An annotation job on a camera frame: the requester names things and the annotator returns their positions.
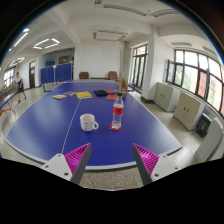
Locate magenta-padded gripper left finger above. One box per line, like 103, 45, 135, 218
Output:
40, 142, 92, 186

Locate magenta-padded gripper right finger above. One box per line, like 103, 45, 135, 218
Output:
131, 143, 183, 186

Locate clear red-labelled drink bottle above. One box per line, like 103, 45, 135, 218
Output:
111, 92, 125, 130

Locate white mug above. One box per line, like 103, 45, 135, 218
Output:
79, 113, 100, 132

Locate flat round red coaster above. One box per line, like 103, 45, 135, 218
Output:
108, 123, 123, 132

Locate black bin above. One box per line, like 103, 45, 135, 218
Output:
195, 112, 212, 138

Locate beige two-door cabinet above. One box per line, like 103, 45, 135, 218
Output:
153, 82, 181, 113
173, 91, 205, 132

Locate small yellow blue booklet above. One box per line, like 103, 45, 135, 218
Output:
52, 94, 68, 101

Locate grey booklet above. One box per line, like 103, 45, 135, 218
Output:
62, 90, 77, 97

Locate yellow book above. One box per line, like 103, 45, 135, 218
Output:
75, 90, 94, 100

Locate black paddle case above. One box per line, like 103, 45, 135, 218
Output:
93, 89, 109, 97

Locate brown paper bag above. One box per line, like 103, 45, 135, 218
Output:
118, 77, 129, 98

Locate blue table tennis table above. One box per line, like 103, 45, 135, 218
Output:
0, 91, 18, 118

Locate person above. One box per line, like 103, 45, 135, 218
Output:
14, 71, 28, 105

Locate brown armchair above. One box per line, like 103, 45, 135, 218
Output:
78, 71, 90, 80
107, 70, 120, 82

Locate blue partition boards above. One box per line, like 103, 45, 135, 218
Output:
40, 62, 73, 85

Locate large dark-framed window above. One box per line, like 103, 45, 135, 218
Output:
165, 49, 224, 117

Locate dark wooden door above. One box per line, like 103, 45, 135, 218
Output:
28, 60, 37, 89

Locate dark-framed glass door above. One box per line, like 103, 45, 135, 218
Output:
128, 44, 149, 91

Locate ceiling lights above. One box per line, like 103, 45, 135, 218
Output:
6, 28, 62, 68

